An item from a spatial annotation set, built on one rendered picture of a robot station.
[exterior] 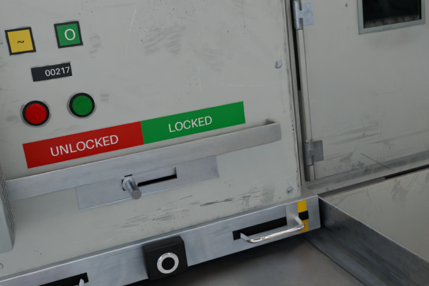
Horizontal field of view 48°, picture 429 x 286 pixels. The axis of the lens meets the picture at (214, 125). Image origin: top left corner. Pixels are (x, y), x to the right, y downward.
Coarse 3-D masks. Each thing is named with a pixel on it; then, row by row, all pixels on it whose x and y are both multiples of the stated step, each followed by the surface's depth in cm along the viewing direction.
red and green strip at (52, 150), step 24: (144, 120) 70; (168, 120) 71; (192, 120) 72; (216, 120) 73; (240, 120) 75; (24, 144) 65; (48, 144) 66; (72, 144) 67; (96, 144) 68; (120, 144) 69
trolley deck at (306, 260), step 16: (288, 240) 83; (304, 240) 83; (224, 256) 81; (240, 256) 80; (256, 256) 80; (272, 256) 79; (288, 256) 78; (304, 256) 78; (320, 256) 77; (192, 272) 77; (208, 272) 77; (224, 272) 76; (240, 272) 75; (256, 272) 75; (272, 272) 74; (288, 272) 74; (304, 272) 73; (320, 272) 73; (336, 272) 72
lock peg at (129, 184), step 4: (124, 176) 70; (124, 180) 70; (128, 180) 70; (132, 180) 70; (136, 180) 71; (124, 184) 70; (128, 184) 68; (132, 184) 68; (136, 184) 68; (124, 188) 70; (128, 188) 68; (132, 188) 66; (136, 188) 66; (132, 192) 66; (136, 192) 66; (140, 192) 66; (132, 196) 66; (136, 196) 66; (140, 196) 66
